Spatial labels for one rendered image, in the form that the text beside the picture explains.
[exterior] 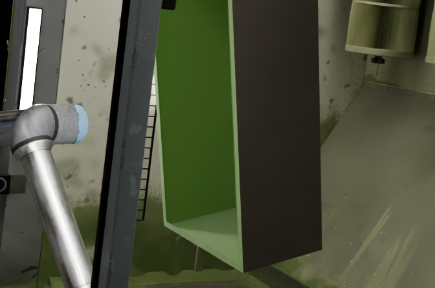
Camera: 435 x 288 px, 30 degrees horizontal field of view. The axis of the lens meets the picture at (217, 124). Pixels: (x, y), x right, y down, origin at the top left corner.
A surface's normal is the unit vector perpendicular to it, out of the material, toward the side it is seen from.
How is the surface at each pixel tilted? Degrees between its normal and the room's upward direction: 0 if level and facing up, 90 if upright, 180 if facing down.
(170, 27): 90
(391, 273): 57
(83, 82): 90
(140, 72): 90
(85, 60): 90
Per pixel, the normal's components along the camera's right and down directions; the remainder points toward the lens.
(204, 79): 0.52, 0.18
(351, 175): -0.65, -0.58
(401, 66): -0.86, -0.05
